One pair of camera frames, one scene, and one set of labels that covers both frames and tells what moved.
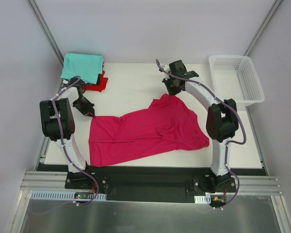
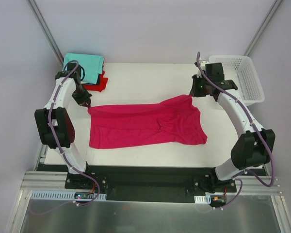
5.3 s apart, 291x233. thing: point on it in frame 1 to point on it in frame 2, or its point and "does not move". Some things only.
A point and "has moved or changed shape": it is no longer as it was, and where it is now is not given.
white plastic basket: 234,77 does not move
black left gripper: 85,107 to 82,97
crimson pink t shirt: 165,127 has moved or changed shape
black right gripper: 171,85 to 195,90
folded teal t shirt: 88,66 does not move
